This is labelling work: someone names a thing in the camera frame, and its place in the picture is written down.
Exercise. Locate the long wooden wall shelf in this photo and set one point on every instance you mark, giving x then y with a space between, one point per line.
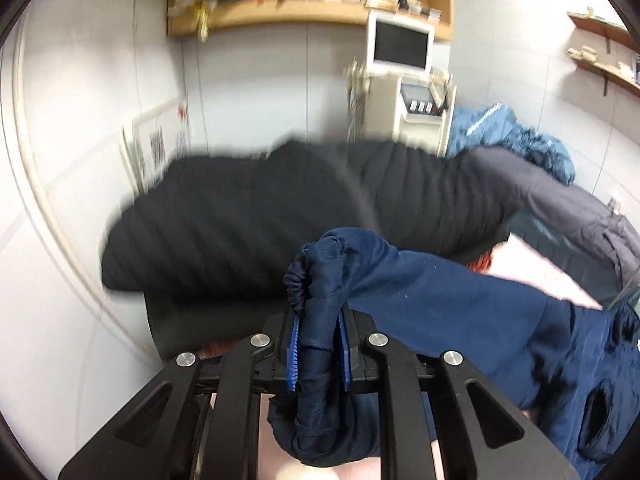
300 12

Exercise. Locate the grey jacket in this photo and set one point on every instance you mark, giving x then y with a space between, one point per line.
565 210

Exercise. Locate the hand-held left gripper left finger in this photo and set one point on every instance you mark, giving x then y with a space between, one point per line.
294 355

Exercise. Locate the gold hanging ornament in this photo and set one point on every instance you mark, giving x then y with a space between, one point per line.
203 20

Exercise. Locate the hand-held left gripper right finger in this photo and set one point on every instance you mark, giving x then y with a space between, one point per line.
345 355

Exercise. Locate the navy blue jacket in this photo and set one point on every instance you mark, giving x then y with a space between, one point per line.
450 300

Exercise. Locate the black puffer jacket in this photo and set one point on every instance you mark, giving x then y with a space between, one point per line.
225 220

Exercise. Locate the small wooden wall shelf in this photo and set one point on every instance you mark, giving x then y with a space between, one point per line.
600 67
605 30

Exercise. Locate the light blue jacket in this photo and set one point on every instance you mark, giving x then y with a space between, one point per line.
505 132

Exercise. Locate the red floral cloth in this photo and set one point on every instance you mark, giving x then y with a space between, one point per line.
482 260

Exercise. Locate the white beauty machine with screen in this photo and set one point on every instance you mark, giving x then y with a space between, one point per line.
400 90

